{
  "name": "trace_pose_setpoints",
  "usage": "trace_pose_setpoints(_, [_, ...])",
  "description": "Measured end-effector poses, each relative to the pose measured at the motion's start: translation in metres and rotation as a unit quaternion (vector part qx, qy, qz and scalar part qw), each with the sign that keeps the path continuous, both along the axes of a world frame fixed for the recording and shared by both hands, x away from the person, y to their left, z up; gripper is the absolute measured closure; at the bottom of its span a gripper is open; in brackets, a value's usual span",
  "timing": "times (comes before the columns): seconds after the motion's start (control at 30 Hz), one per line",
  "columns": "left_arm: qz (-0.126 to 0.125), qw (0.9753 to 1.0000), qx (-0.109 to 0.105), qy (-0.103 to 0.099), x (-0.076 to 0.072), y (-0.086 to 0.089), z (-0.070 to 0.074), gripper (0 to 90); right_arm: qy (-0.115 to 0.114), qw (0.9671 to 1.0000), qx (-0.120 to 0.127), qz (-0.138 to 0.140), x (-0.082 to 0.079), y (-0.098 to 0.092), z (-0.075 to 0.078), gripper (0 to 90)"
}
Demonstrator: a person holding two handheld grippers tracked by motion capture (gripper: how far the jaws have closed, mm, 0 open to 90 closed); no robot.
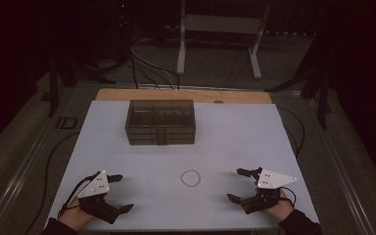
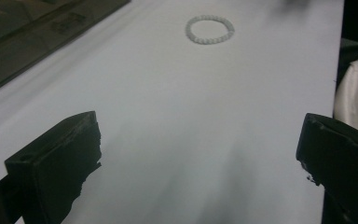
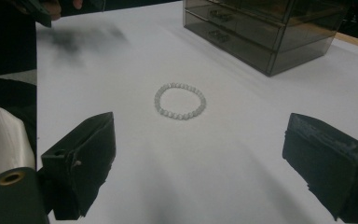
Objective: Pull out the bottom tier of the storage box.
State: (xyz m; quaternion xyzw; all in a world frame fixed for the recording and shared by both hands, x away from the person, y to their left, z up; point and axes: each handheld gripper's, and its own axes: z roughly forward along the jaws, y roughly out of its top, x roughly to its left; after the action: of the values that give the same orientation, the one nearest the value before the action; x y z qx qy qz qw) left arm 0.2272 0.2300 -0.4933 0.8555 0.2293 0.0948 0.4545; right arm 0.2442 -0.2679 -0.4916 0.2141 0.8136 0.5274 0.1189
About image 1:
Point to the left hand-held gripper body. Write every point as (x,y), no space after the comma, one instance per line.
(96,205)

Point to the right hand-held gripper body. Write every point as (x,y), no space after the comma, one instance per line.
(271,180)

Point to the smoky transparent drawer box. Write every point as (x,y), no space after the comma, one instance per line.
(160,119)

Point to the person's left hand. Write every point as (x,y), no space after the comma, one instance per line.
(73,215)

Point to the person's right hand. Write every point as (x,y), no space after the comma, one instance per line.
(282,209)

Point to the white board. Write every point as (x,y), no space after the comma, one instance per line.
(209,153)

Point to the black tripod stand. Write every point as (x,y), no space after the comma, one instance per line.
(53,88)
(322,101)

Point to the white metal stand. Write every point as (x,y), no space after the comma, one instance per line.
(181,49)

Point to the black rectangular floor frame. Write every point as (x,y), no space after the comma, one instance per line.
(58,123)

